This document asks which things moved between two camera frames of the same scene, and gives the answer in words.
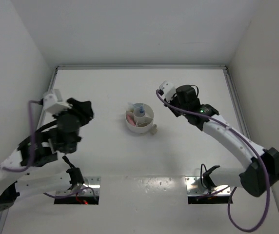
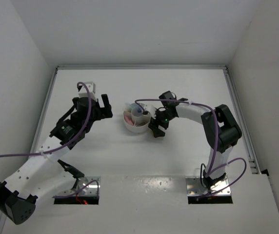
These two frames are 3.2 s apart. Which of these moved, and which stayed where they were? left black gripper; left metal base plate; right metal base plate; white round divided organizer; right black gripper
Moved: right black gripper; left black gripper
Stayed: right metal base plate; left metal base plate; white round divided organizer
